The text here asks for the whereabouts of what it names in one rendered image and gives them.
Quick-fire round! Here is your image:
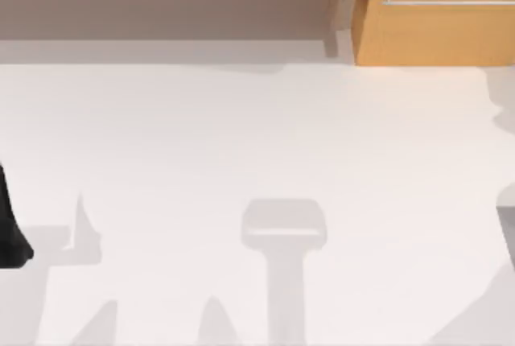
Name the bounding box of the open wooden shelf unit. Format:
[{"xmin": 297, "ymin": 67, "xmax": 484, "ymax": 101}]
[{"xmin": 0, "ymin": 0, "xmax": 363, "ymax": 59}]

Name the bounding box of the light wooden cupboard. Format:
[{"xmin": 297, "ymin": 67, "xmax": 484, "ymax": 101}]
[{"xmin": 351, "ymin": 0, "xmax": 515, "ymax": 67}]

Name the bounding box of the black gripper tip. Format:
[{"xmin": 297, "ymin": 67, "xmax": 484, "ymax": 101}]
[{"xmin": 0, "ymin": 163, "xmax": 35, "ymax": 270}]

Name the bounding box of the long metal handle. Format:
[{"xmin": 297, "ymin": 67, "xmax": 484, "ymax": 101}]
[{"xmin": 381, "ymin": 0, "xmax": 515, "ymax": 6}]

